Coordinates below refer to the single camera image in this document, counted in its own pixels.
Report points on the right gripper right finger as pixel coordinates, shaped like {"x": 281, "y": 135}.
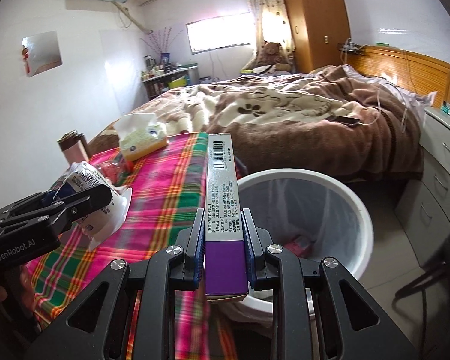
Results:
{"x": 256, "y": 240}

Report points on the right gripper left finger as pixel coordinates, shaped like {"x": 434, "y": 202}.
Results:
{"x": 192, "y": 240}

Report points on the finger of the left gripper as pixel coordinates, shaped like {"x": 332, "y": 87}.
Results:
{"x": 63, "y": 211}

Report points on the purple white carton box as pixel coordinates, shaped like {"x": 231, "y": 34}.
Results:
{"x": 225, "y": 267}

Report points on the white trash bin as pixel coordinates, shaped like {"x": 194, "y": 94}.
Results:
{"x": 312, "y": 215}

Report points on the clear plastic bottle red cap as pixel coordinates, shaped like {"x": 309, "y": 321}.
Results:
{"x": 116, "y": 171}

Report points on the pink brown thermos mug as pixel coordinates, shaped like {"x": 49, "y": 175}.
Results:
{"x": 74, "y": 147}

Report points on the yellow tissue pack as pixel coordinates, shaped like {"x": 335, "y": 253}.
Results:
{"x": 140, "y": 134}

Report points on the brown patterned blanket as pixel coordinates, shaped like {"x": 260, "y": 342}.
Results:
{"x": 281, "y": 121}

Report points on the black phone on bed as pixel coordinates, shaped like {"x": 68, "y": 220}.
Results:
{"x": 348, "y": 121}

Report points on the grey shelf with bottles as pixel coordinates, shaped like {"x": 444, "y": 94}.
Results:
{"x": 180, "y": 77}

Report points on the white drawer cabinet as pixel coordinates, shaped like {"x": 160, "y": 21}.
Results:
{"x": 424, "y": 208}

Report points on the brown teddy bear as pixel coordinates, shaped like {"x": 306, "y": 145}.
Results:
{"x": 272, "y": 58}

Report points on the black chair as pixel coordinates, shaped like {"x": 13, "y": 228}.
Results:
{"x": 423, "y": 292}

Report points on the vase with purple branches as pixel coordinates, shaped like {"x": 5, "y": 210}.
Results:
{"x": 159, "y": 43}

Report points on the wooden headboard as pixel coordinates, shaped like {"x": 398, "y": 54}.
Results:
{"x": 418, "y": 73}

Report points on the wooden wardrobe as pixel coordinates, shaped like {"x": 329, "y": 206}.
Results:
{"x": 318, "y": 28}

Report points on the floral curtain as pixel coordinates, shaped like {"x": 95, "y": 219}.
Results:
{"x": 272, "y": 24}

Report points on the wall mirror panel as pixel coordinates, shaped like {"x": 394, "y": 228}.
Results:
{"x": 40, "y": 53}

